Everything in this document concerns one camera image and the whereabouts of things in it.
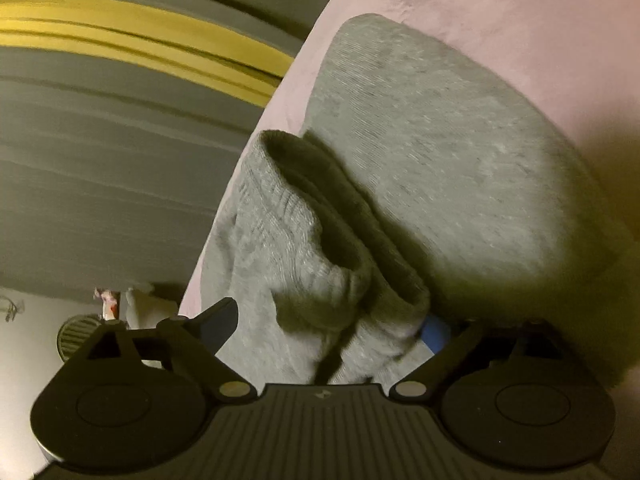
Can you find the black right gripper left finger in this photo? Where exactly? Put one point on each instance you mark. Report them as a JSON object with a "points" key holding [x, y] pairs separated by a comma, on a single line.
{"points": [[136, 398]]}

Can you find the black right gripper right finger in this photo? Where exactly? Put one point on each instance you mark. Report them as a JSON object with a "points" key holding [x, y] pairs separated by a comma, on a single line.
{"points": [[519, 396]]}

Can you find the grey sweatpants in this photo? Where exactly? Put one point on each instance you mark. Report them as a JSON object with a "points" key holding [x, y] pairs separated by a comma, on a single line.
{"points": [[421, 184]]}

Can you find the grey green curtain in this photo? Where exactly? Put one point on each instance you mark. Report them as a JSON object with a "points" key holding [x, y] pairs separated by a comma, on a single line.
{"points": [[111, 173]]}

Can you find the pink bed blanket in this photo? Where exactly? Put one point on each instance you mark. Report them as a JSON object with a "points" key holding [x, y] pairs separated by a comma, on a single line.
{"points": [[575, 61]]}

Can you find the yellow curtain strip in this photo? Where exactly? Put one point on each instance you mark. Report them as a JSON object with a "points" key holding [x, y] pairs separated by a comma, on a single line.
{"points": [[171, 43]]}

